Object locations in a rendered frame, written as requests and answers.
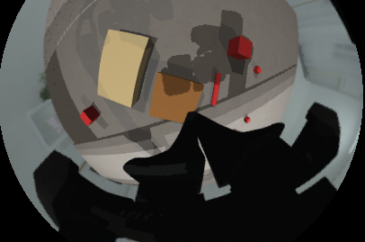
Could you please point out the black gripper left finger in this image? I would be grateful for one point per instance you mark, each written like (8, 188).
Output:
(183, 160)

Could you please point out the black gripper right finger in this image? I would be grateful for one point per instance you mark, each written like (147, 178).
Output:
(226, 149)

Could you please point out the tan flat board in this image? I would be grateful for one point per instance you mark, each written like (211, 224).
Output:
(124, 57)

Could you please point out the brown square block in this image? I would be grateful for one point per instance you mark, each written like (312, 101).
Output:
(173, 97)

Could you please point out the red cube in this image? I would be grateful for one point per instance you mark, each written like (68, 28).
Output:
(239, 47)
(89, 115)
(246, 119)
(257, 70)

